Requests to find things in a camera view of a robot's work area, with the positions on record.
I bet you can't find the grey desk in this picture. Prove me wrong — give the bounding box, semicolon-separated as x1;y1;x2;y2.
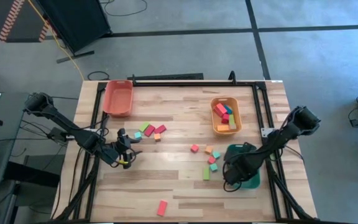
0;91;30;187

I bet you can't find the black power adapter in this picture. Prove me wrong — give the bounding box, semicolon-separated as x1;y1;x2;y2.
47;126;62;139

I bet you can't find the black partition screen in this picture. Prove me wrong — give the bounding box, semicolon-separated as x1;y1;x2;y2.
35;0;113;64

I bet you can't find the yellow plastic bin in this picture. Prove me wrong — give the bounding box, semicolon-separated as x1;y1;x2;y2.
209;96;243;136

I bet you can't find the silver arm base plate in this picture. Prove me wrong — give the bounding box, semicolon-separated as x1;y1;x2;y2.
260;126;276;139

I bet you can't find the black floor cable loop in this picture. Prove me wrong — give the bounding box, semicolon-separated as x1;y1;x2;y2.
87;70;111;81

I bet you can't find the black flat bar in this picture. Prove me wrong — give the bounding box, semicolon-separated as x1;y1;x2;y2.
127;73;204;82

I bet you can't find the green plastic bin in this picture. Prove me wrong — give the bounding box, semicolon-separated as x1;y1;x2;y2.
223;143;262;190

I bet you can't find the yellow cable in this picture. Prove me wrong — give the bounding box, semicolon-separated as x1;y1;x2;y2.
26;0;85;82

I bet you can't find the black aluminium table frame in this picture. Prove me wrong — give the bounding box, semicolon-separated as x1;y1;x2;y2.
52;70;318;223

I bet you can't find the coral plastic bin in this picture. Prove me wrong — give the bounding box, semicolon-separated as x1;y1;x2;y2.
103;80;134;118

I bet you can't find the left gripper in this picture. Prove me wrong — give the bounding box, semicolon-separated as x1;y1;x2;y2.
112;128;143;170

